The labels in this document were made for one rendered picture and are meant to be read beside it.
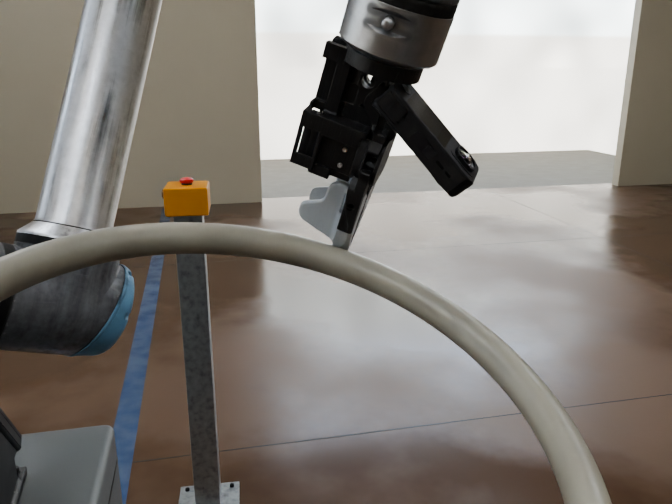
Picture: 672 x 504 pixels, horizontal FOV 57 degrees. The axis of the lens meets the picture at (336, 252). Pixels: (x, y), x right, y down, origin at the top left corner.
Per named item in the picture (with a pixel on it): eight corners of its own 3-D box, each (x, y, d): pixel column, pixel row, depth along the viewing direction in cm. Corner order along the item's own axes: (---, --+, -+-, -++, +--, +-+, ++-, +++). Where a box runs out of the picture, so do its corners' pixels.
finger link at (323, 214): (293, 239, 66) (315, 162, 61) (344, 260, 65) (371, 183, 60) (283, 252, 63) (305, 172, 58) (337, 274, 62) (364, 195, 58)
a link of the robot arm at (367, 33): (459, 11, 55) (446, 27, 47) (439, 64, 58) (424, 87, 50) (366, -22, 56) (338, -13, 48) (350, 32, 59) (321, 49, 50)
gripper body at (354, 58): (311, 144, 64) (343, 28, 58) (388, 174, 63) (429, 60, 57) (286, 169, 58) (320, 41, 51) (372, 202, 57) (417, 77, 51)
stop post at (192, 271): (239, 483, 217) (223, 175, 186) (239, 523, 198) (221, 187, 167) (180, 488, 214) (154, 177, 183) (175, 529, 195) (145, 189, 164)
